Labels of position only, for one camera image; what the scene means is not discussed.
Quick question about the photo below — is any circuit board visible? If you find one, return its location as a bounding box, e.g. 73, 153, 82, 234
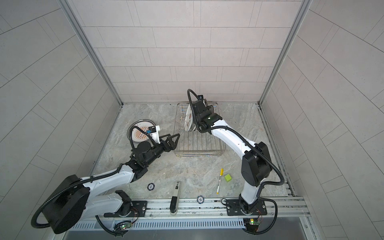
243, 219, 261, 235
114, 221, 132, 236

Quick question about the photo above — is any white plate orange sunburst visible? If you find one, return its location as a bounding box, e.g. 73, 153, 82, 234
127, 119, 155, 144

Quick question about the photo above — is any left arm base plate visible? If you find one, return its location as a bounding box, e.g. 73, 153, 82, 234
104, 201, 148, 218

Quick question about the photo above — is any right round poker chip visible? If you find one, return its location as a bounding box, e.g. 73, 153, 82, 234
197, 196, 204, 204

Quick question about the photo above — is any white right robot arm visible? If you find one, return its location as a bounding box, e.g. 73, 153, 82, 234
187, 89, 285, 214

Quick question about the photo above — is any black white handheld scraper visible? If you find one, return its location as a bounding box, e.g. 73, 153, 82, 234
170, 181, 181, 216

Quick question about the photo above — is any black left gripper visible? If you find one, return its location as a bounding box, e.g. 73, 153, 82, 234
143, 133, 180, 168

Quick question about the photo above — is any green cube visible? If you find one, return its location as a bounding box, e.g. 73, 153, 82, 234
224, 174, 232, 182

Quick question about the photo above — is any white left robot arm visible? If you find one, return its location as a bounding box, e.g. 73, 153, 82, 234
31, 126, 180, 234

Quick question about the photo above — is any left circuit board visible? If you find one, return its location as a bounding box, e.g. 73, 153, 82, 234
114, 221, 132, 236

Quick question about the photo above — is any aluminium front rail frame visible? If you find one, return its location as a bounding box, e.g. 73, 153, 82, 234
99, 197, 311, 220

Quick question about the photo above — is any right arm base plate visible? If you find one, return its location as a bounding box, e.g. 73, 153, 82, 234
222, 199, 268, 216

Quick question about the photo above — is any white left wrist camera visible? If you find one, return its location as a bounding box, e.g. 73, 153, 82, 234
147, 126, 160, 144

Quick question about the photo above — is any white watermelon pattern plate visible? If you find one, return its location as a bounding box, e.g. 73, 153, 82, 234
184, 104, 194, 132

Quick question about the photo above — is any right circuit board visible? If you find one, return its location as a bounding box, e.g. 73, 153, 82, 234
243, 219, 261, 235

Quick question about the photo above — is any yellow capped white marker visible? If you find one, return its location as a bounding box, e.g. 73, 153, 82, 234
216, 168, 224, 195

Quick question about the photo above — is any metal wire dish rack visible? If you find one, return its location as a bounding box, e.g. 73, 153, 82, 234
174, 102, 226, 157

